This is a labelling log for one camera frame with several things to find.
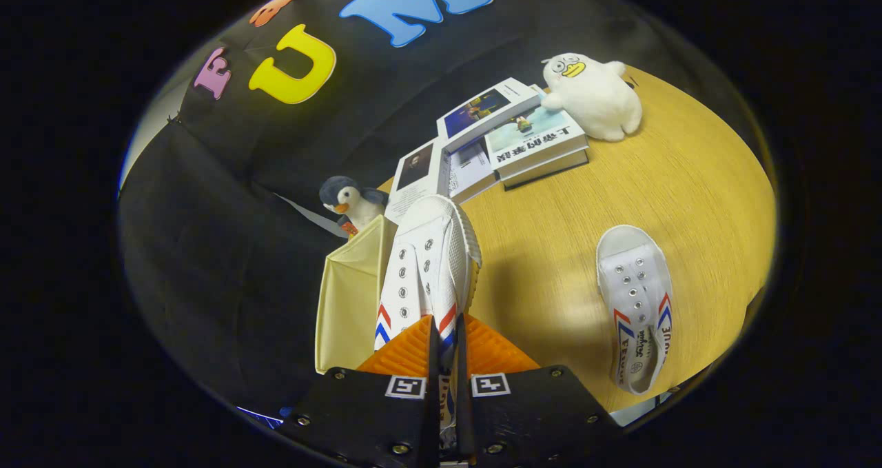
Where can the lit monitor screen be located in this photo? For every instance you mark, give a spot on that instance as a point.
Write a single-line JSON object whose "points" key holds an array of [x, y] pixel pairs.
{"points": [[265, 418]]}

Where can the beige fabric storage box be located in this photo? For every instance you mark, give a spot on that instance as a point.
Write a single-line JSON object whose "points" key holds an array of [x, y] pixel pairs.
{"points": [[348, 296]]}

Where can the grey penguin plush toy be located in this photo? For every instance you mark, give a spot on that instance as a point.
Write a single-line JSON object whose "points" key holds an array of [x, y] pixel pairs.
{"points": [[353, 204]]}

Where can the black backdrop cloth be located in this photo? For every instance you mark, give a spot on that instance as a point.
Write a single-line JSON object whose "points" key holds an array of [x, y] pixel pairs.
{"points": [[207, 247]]}

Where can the white duck plush toy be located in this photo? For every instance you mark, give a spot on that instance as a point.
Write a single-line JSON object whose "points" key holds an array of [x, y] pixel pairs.
{"points": [[592, 96]]}

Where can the white book with printed text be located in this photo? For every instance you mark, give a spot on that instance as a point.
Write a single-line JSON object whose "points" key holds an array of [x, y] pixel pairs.
{"points": [[472, 168]]}

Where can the white canvas shoe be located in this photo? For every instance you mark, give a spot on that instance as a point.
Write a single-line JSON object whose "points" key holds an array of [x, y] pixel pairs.
{"points": [[427, 261], [637, 302]]}

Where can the white book with portrait cover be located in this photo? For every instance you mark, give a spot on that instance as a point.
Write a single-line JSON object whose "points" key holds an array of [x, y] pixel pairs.
{"points": [[417, 178]]}

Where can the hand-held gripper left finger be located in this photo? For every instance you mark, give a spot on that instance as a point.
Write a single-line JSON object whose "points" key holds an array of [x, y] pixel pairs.
{"points": [[372, 420]]}

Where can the thick book with teal cover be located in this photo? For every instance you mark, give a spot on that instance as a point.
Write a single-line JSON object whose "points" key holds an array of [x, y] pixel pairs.
{"points": [[541, 147]]}

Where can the book with blue cover picture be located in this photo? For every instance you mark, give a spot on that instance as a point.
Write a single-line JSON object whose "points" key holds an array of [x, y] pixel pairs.
{"points": [[482, 109]]}

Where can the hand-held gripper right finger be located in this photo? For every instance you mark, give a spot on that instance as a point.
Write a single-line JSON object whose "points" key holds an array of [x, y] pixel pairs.
{"points": [[530, 420]]}

